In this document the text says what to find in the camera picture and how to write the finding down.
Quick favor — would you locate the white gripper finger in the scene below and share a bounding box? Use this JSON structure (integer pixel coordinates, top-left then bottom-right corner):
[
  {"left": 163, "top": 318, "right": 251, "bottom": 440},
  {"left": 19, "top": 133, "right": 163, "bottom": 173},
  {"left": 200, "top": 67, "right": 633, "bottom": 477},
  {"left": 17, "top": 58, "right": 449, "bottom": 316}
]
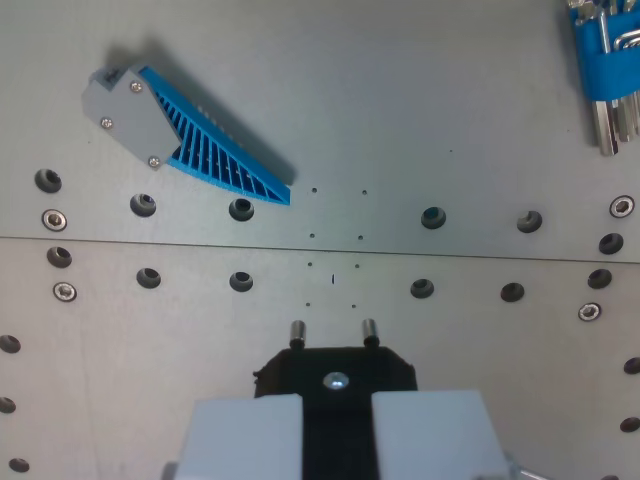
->
[
  {"left": 162, "top": 393, "right": 305, "bottom": 480},
  {"left": 372, "top": 388, "right": 514, "bottom": 480}
]

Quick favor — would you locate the black two-pin power plug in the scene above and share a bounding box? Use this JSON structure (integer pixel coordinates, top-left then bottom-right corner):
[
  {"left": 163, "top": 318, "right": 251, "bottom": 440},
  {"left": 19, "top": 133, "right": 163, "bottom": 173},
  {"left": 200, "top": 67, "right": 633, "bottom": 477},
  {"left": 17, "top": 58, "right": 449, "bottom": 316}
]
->
[{"left": 252, "top": 318, "right": 419, "bottom": 480}]

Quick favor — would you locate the blue ribbed part grey housing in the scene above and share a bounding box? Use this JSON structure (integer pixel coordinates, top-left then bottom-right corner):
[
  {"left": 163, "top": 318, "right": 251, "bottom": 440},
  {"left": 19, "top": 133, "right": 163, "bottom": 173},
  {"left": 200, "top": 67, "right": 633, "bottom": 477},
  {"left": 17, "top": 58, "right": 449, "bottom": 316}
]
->
[{"left": 81, "top": 64, "right": 293, "bottom": 207}]

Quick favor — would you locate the silver hex key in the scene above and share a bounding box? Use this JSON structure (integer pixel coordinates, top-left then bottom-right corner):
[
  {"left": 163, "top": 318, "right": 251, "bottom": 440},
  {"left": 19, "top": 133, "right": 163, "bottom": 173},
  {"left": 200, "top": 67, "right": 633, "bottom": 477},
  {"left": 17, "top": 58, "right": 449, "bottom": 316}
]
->
[
  {"left": 613, "top": 28, "right": 640, "bottom": 52},
  {"left": 619, "top": 91, "right": 640, "bottom": 146},
  {"left": 591, "top": 98, "right": 622, "bottom": 157},
  {"left": 598, "top": 8, "right": 612, "bottom": 54}
]

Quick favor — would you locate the blue hex key holder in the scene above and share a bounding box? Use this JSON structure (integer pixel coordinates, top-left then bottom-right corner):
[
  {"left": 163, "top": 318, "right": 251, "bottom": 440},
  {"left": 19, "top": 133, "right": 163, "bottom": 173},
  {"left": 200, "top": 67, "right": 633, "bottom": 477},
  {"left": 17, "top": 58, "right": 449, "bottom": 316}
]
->
[{"left": 569, "top": 7, "right": 640, "bottom": 101}]

